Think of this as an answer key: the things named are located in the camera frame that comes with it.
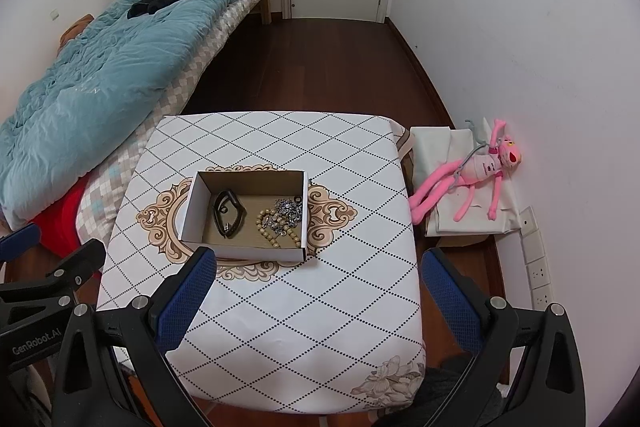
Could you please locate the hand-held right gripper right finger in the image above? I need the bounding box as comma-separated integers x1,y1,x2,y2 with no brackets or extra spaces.
421,249,587,427

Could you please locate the black wristband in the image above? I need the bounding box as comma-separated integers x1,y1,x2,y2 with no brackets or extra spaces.
212,189,246,239

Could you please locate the chunky silver chain bracelet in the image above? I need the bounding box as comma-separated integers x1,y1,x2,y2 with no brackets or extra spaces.
272,197,303,223

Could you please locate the red blanket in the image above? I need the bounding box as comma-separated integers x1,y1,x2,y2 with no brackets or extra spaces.
27,187,101,288

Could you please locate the blue duvet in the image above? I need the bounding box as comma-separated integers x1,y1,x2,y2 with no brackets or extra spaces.
0,0,283,228

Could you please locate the white wall socket strip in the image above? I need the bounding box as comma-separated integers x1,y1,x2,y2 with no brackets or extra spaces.
520,206,556,308

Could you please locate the brown cardboard box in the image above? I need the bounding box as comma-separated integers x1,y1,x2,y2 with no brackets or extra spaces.
435,234,493,250

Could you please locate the wooden bead bracelet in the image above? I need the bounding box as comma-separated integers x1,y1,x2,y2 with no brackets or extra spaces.
256,207,303,250

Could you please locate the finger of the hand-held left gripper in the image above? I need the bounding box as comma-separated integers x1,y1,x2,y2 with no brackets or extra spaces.
0,239,106,314
0,223,42,264

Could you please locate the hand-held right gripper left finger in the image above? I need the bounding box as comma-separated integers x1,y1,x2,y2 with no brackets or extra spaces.
50,247,218,427

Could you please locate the brown pillow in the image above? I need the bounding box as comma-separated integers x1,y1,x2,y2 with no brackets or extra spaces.
59,14,95,50

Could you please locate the diamond patterned tablecloth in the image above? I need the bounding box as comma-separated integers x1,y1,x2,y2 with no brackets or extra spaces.
95,111,426,415

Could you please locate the grey clothes hanger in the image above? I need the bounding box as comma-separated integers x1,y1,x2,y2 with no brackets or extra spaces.
452,119,493,178

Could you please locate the pink plush toy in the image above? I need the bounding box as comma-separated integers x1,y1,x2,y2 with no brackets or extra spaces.
409,119,522,224

